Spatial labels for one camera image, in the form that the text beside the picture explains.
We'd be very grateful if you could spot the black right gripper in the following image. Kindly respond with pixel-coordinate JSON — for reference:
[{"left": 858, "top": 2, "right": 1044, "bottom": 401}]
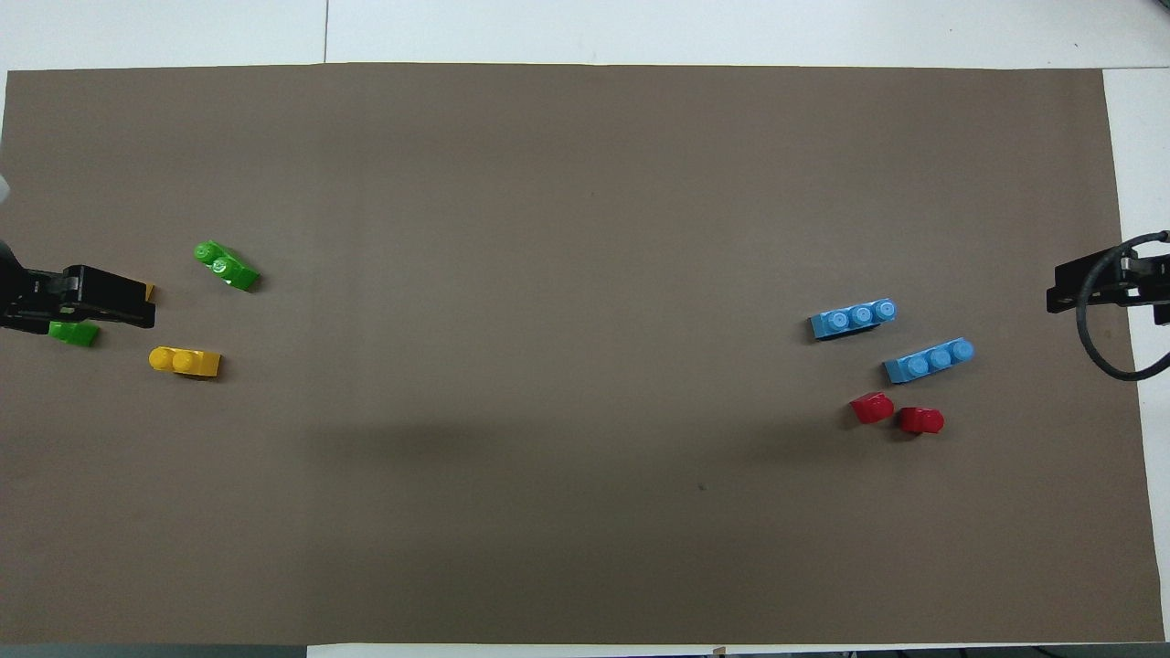
[{"left": 1046, "top": 245, "right": 1170, "bottom": 326}]

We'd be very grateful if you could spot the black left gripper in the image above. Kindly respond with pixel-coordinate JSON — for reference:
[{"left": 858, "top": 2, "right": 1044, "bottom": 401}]
[{"left": 0, "top": 239, "right": 157, "bottom": 334}]

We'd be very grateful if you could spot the blue three-stud toy brick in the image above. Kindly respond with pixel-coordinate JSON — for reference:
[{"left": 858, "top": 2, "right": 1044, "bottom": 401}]
[
  {"left": 809, "top": 298, "right": 899, "bottom": 342},
  {"left": 882, "top": 337, "right": 976, "bottom": 385}
]

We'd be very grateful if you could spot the brown paper table mat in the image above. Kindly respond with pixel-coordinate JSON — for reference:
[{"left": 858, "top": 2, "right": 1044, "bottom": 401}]
[{"left": 0, "top": 62, "right": 1166, "bottom": 646}]

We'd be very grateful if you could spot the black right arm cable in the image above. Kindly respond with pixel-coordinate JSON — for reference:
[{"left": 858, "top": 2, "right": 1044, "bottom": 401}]
[{"left": 1076, "top": 230, "right": 1170, "bottom": 382}]

